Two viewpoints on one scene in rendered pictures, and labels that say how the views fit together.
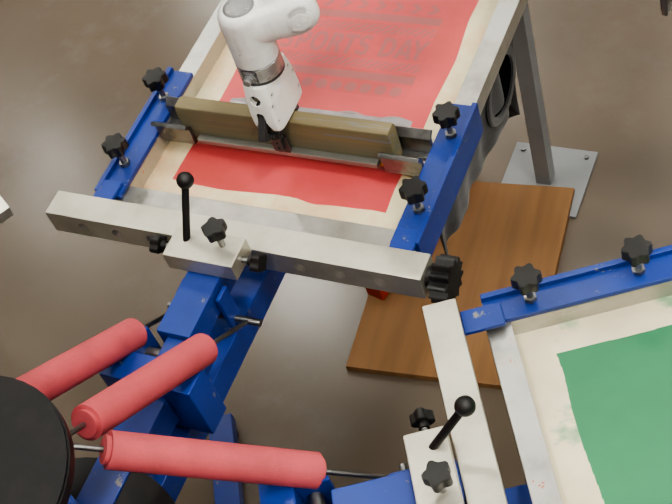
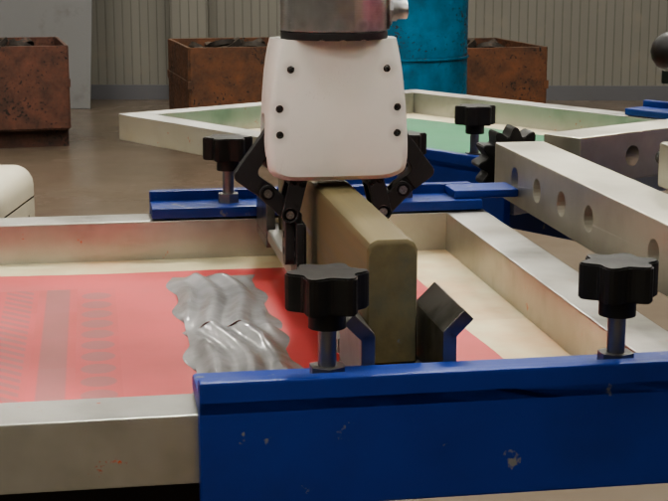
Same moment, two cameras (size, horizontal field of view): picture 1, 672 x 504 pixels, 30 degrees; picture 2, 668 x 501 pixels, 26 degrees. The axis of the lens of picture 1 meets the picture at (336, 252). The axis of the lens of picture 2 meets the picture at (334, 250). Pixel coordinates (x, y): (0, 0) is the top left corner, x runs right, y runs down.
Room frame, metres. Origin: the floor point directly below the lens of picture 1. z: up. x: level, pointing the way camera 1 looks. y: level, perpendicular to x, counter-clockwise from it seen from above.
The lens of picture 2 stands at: (2.30, 0.68, 1.23)
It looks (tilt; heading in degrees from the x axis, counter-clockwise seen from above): 12 degrees down; 222
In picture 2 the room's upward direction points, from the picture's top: straight up
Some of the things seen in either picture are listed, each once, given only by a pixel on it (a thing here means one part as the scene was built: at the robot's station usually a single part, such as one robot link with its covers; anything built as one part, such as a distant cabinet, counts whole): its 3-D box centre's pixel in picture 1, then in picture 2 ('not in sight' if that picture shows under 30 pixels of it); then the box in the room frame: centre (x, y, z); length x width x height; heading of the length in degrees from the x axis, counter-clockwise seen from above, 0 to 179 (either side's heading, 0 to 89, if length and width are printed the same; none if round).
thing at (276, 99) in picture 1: (269, 87); (333, 97); (1.54, 0.00, 1.12); 0.10 x 0.08 x 0.11; 141
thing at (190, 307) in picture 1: (201, 297); not in sight; (1.27, 0.22, 1.02); 0.17 x 0.06 x 0.05; 141
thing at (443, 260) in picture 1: (436, 278); (515, 165); (1.13, -0.13, 1.02); 0.07 x 0.06 x 0.07; 141
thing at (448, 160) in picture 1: (438, 182); (316, 227); (1.35, -0.20, 0.98); 0.30 x 0.05 x 0.07; 141
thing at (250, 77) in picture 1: (257, 64); (344, 10); (1.54, 0.01, 1.18); 0.09 x 0.07 x 0.03; 141
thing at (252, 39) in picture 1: (271, 23); not in sight; (1.54, -0.04, 1.25); 0.15 x 0.10 x 0.11; 95
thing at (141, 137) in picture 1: (150, 140); (472, 418); (1.69, 0.24, 0.98); 0.30 x 0.05 x 0.07; 141
